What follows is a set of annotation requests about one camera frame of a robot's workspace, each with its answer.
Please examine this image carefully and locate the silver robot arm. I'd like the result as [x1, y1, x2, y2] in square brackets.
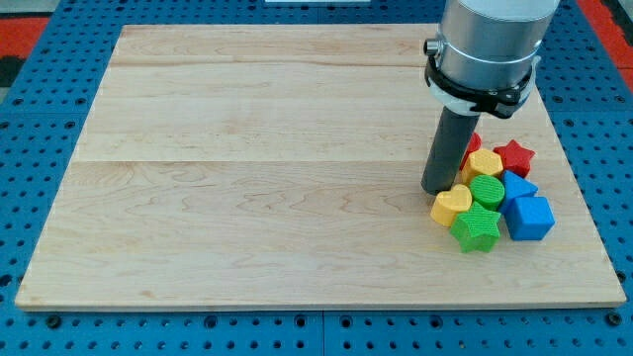
[423, 0, 559, 90]

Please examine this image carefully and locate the green star block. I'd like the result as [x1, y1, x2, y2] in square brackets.
[450, 202, 501, 253]

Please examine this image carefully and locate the red star block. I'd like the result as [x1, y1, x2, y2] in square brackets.
[493, 139, 536, 178]

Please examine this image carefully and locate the light wooden board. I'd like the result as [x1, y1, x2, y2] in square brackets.
[15, 25, 626, 312]

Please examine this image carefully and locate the yellow heart block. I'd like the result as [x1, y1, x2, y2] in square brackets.
[430, 184, 473, 227]

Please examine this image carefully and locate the dark grey cylindrical pointer tool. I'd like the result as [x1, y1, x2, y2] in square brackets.
[420, 107, 480, 196]

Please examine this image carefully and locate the red block behind pointer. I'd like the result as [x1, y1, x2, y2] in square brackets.
[459, 133, 482, 170]

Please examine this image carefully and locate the yellow hexagon block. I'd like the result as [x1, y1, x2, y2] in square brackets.
[461, 148, 503, 185]

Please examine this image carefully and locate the green cylinder block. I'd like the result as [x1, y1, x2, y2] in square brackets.
[469, 175, 505, 211]

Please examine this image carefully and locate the blue triangle block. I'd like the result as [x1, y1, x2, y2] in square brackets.
[497, 170, 538, 215]

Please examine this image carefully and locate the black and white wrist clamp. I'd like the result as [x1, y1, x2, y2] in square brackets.
[424, 55, 541, 120]

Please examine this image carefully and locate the blue cube block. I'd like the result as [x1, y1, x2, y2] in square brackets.
[504, 197, 556, 241]

